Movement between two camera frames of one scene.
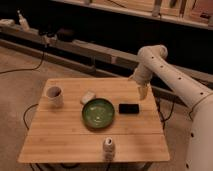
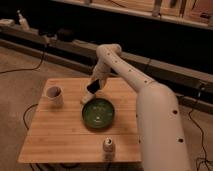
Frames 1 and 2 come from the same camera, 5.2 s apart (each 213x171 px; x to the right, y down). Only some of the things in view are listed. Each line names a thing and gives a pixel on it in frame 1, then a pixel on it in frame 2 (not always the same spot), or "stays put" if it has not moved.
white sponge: x=87 y=97 stays put
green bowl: x=98 y=113 stays put
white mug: x=55 y=97 stays put
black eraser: x=128 y=108 → x=94 y=86
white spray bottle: x=22 y=22 stays put
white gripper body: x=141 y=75 → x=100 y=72
